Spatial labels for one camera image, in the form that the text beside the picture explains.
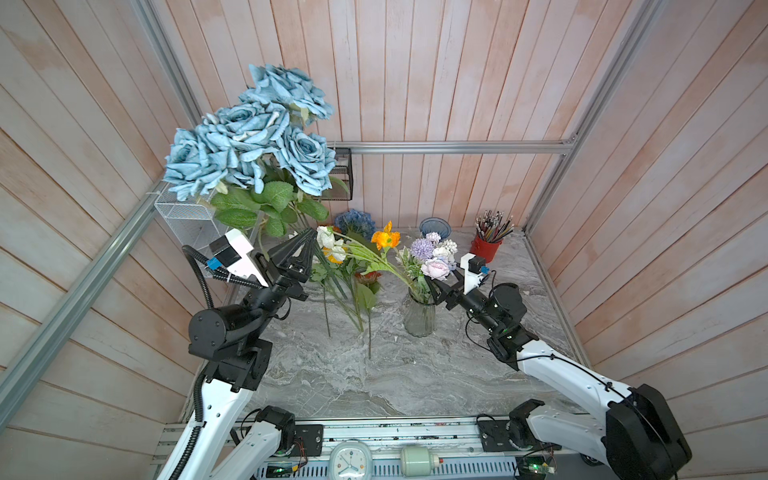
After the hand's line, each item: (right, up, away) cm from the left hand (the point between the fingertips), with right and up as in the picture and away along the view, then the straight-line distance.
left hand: (318, 238), depth 47 cm
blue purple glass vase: (+28, +8, +48) cm, 56 cm away
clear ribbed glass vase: (+23, -21, +44) cm, 54 cm away
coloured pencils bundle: (+48, +7, +51) cm, 71 cm away
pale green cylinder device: (+18, -48, +17) cm, 54 cm away
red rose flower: (+6, -10, +53) cm, 54 cm away
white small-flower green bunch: (+1, -12, +55) cm, 56 cm away
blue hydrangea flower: (+1, +11, +68) cm, 69 cm away
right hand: (+25, -6, +29) cm, 39 cm away
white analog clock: (+3, -51, +22) cm, 55 cm away
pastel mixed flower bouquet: (+22, -3, +26) cm, 35 cm away
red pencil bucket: (+48, 0, +57) cm, 74 cm away
